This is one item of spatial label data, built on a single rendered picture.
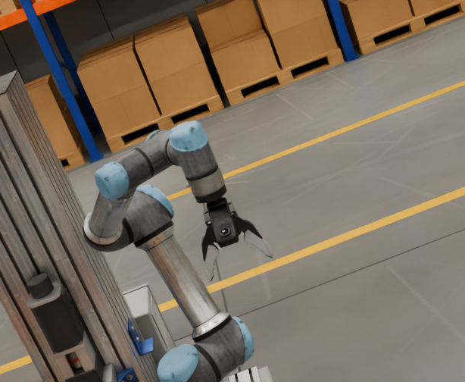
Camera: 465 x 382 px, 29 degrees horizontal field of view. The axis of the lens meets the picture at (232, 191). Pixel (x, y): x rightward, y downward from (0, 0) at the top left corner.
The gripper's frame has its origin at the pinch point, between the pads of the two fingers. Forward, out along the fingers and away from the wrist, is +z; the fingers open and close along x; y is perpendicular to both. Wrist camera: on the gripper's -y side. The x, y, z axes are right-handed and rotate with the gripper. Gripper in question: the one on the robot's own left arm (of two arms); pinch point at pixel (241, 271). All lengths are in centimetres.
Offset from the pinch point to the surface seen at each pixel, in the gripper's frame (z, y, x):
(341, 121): 152, 508, -95
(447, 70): 152, 533, -196
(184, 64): 97, 679, 11
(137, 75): 90, 679, 57
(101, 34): 60, 808, 87
